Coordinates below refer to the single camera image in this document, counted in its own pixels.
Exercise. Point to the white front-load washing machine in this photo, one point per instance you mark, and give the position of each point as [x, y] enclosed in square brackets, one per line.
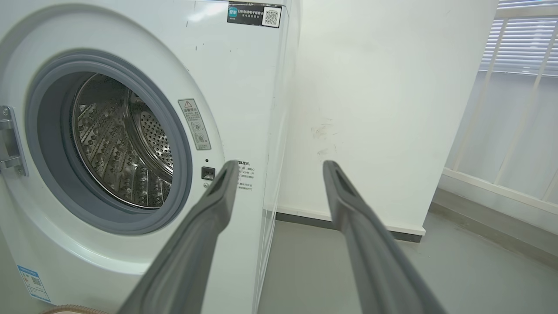
[235, 78]

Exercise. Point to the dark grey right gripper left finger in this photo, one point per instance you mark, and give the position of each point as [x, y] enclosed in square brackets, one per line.
[192, 253]

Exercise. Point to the grey rubber door gasket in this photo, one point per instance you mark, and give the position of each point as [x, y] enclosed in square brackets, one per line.
[48, 144]

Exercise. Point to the white window blinds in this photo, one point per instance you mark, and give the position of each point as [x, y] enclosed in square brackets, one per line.
[523, 43]

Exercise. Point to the white window railing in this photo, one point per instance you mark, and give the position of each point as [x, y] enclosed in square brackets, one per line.
[492, 179]

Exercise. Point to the cream perforated laundry basket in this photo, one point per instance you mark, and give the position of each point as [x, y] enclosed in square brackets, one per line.
[74, 310]

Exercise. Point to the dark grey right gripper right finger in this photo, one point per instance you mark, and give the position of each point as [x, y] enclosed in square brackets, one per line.
[370, 253]

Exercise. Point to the stainless steel washing machine drum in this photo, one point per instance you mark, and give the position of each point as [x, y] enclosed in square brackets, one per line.
[113, 148]

